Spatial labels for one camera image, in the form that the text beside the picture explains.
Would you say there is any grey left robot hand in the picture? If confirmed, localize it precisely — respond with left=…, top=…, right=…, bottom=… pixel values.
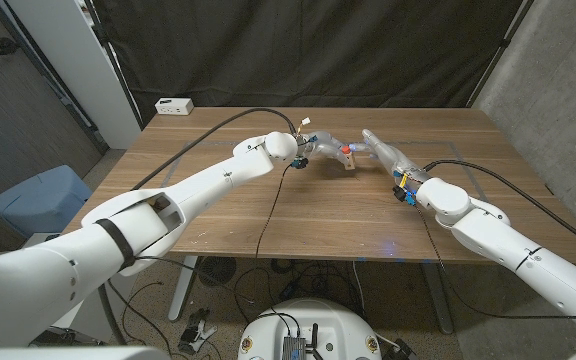
left=295, top=130, right=357, bottom=170

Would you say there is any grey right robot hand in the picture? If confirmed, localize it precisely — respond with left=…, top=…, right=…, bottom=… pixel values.
left=350, top=128, right=432, bottom=187

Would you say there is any grey table leg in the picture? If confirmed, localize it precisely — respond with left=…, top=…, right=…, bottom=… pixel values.
left=420, top=262, right=454, bottom=335

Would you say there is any black backdrop stand pole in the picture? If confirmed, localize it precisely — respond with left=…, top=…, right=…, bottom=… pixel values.
left=83, top=0, right=144, bottom=130
left=467, top=0, right=537, bottom=108

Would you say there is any white power strip box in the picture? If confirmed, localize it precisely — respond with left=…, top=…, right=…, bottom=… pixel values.
left=154, top=97, right=195, bottom=116

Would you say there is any round black floor fan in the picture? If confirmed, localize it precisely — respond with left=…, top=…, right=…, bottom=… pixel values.
left=197, top=256, right=237, bottom=288

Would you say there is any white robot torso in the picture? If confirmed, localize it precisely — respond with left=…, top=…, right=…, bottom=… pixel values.
left=237, top=298, right=383, bottom=360

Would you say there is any small black device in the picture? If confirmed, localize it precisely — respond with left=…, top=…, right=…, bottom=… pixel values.
left=392, top=338, right=419, bottom=360

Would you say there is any white table leg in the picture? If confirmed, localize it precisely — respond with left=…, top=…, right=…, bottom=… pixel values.
left=167, top=255, right=199, bottom=322

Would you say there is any grey electronics box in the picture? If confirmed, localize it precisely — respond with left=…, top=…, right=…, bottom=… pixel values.
left=281, top=335, right=307, bottom=360

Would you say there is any black white floor gadget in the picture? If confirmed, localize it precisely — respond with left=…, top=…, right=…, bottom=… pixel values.
left=177, top=308, right=218, bottom=355

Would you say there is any white pillar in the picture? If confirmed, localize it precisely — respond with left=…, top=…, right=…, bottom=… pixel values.
left=5, top=0, right=142, bottom=150

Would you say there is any blue plastic bin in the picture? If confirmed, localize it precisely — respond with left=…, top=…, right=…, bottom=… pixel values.
left=0, top=164, right=93, bottom=239

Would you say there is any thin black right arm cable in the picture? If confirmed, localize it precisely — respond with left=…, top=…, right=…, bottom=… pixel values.
left=414, top=204, right=576, bottom=324

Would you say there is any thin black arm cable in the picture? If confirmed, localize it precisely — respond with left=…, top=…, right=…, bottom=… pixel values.
left=414, top=204, right=576, bottom=324
left=135, top=163, right=294, bottom=304

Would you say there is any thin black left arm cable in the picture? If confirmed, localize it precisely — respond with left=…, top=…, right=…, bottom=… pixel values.
left=135, top=163, right=294, bottom=304

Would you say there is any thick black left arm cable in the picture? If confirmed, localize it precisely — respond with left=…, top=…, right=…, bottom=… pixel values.
left=97, top=107, right=298, bottom=346

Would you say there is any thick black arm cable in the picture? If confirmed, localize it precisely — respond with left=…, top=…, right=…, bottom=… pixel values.
left=423, top=159, right=576, bottom=259
left=97, top=107, right=298, bottom=346

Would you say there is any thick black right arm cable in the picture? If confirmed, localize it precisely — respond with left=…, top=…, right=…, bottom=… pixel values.
left=423, top=159, right=576, bottom=259

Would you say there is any tangle of black floor cables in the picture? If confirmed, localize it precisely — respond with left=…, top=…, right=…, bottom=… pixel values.
left=232, top=258, right=364, bottom=321

